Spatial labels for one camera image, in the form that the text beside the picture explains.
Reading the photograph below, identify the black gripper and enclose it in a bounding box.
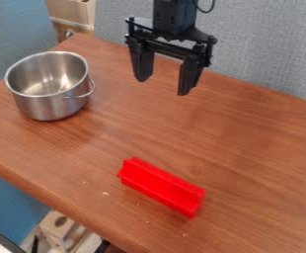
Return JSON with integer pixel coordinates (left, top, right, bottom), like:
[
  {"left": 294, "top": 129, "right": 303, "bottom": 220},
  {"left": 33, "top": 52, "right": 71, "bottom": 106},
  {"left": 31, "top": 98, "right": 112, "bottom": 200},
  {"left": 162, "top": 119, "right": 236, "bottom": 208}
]
[{"left": 126, "top": 0, "right": 218, "bottom": 96}]

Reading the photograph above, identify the metal pot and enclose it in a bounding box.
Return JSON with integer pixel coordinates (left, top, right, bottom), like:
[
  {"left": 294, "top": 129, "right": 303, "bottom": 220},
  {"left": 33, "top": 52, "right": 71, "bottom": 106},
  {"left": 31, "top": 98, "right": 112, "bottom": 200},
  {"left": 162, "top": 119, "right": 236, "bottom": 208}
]
[{"left": 4, "top": 51, "right": 96, "bottom": 121}]

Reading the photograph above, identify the red plastic block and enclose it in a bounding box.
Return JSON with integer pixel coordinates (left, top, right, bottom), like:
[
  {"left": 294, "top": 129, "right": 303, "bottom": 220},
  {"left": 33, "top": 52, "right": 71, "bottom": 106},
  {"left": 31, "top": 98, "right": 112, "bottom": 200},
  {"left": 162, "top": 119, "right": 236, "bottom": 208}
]
[{"left": 118, "top": 157, "right": 206, "bottom": 218}]

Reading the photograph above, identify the wooden block under table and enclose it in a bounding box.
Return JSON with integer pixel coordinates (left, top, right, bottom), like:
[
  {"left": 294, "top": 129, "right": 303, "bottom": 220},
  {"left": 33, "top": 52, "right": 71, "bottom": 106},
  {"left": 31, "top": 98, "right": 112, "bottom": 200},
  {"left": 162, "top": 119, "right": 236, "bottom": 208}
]
[{"left": 20, "top": 211, "right": 102, "bottom": 253}]

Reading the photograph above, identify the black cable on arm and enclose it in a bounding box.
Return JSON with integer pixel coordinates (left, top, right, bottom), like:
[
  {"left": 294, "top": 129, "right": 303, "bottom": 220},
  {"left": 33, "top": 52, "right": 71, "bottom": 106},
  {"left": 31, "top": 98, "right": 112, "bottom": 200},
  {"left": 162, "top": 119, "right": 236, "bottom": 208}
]
[{"left": 191, "top": 0, "right": 216, "bottom": 14}]

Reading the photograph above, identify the wooden post behind table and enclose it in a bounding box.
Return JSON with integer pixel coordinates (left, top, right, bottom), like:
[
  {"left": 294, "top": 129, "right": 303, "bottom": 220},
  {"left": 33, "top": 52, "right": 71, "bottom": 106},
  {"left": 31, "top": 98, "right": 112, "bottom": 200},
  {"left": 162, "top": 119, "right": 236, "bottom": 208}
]
[{"left": 45, "top": 0, "right": 96, "bottom": 42}]

